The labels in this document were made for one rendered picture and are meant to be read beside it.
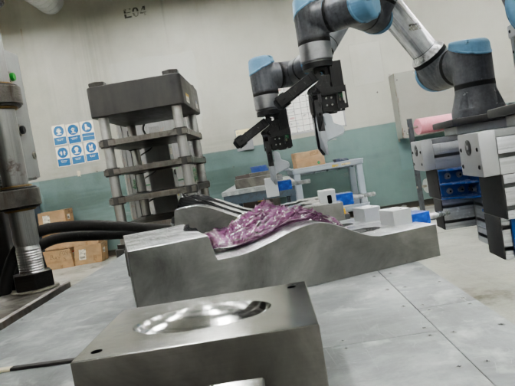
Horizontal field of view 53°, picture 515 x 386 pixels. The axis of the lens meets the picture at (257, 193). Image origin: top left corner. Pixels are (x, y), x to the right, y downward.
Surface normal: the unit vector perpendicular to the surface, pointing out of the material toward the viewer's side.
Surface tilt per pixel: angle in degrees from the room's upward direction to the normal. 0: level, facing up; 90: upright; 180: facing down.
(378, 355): 0
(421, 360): 0
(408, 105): 90
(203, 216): 90
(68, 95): 90
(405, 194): 90
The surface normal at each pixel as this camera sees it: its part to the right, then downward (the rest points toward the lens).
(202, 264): 0.27, 0.00
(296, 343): -0.02, 0.06
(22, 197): 0.77, -0.10
